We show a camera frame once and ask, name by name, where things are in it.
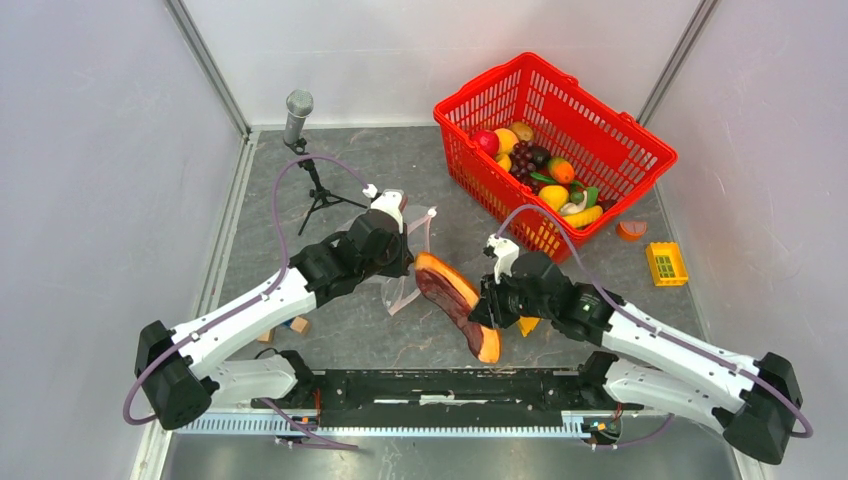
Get small wooden block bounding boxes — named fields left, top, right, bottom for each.
left=257, top=329, right=275, bottom=344

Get purple toy grapes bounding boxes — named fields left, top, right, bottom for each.
left=509, top=140, right=551, bottom=194

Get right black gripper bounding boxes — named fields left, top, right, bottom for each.
left=468, top=267, right=554, bottom=330

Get red plastic shopping basket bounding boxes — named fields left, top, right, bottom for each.
left=433, top=52, right=678, bottom=262

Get orange toy tomato slice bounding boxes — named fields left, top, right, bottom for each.
left=615, top=220, right=648, bottom=242

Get microphone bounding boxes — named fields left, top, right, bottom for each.
left=283, top=89, right=365, bottom=235

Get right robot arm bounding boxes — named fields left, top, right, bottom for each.
left=469, top=247, right=803, bottom=465

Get clear zip top bag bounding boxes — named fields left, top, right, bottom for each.
left=363, top=205, right=438, bottom=316

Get yellow toy crate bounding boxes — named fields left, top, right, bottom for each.
left=645, top=242, right=689, bottom=287

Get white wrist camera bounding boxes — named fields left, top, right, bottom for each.
left=362, top=184, right=407, bottom=232
left=483, top=234, right=520, bottom=284

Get green toy pepper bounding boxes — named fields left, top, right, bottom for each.
left=584, top=186, right=599, bottom=208

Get yellow toy banana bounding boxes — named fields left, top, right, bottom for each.
left=563, top=205, right=604, bottom=229

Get brown toy potato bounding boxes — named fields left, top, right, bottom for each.
left=509, top=122, right=535, bottom=142

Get red toy apple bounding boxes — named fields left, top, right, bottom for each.
left=470, top=130, right=500, bottom=158

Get orange toy fruit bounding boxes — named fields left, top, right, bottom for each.
left=494, top=128, right=519, bottom=155

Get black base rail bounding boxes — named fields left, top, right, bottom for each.
left=274, top=368, right=619, bottom=428

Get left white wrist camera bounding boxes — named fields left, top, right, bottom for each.
left=362, top=184, right=407, bottom=232

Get yellow toy cheese wedge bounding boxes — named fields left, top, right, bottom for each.
left=516, top=316, right=541, bottom=337

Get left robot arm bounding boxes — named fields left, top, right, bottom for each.
left=124, top=206, right=413, bottom=430

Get white toy garlic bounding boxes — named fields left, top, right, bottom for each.
left=559, top=199, right=587, bottom=217

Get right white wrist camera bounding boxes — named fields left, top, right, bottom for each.
left=483, top=234, right=520, bottom=284

